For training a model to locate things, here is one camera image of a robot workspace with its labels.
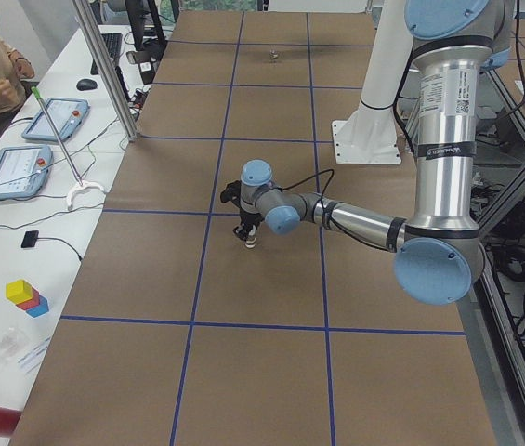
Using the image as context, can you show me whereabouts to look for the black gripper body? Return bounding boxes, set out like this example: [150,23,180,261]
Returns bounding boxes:
[219,180,262,232]

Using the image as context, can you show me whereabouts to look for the white PPR pipe piece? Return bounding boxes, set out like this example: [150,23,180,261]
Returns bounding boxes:
[245,235,256,249]

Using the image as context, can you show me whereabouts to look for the chrome metal valve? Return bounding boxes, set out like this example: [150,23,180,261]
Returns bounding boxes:
[269,49,279,63]

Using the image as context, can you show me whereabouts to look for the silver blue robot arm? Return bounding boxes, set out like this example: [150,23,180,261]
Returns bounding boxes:
[220,1,515,305]

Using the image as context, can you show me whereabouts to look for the silver reacher grabber stick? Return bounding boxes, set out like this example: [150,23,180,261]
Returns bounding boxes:
[31,86,107,208]

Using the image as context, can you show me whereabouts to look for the black monitor stand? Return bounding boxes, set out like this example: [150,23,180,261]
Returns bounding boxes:
[125,0,167,56]

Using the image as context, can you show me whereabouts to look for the upper blue teach pendant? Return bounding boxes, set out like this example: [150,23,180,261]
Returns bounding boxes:
[21,98,90,143]

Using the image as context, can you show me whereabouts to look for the blue teach pendant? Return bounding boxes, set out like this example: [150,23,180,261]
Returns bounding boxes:
[21,98,90,143]
[0,145,53,201]

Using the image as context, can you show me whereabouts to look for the black computer mouse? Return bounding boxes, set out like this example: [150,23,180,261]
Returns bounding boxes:
[76,78,98,91]

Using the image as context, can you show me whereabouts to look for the black keyboard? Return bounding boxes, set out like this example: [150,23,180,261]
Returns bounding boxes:
[101,33,123,68]

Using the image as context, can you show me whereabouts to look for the white desk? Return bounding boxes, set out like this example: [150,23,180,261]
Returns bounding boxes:
[0,22,161,446]

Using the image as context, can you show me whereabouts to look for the small black box device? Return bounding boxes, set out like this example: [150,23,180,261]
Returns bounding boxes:
[20,230,39,249]

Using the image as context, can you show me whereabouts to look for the blue block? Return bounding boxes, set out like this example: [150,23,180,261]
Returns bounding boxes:
[26,295,49,318]

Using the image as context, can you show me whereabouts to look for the lower blue teach pendant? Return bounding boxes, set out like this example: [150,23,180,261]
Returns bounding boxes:
[0,145,53,201]

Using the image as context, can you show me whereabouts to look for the red block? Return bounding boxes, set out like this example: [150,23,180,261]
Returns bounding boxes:
[17,289,41,311]

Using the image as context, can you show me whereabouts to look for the yellow block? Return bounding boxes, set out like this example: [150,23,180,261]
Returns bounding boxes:
[5,280,33,305]

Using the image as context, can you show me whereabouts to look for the clear plastic bag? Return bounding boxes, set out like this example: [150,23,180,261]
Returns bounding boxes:
[0,327,29,369]

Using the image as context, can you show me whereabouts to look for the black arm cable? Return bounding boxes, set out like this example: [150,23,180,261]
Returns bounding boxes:
[269,168,396,252]

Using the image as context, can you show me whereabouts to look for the aluminium frame post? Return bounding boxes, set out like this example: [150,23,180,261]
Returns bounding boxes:
[72,0,138,142]

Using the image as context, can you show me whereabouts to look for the black floor cables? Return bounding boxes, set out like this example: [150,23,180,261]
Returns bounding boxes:
[479,185,525,335]

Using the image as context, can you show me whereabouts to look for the aluminium frame rack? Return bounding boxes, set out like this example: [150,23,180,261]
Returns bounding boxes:
[470,0,525,446]

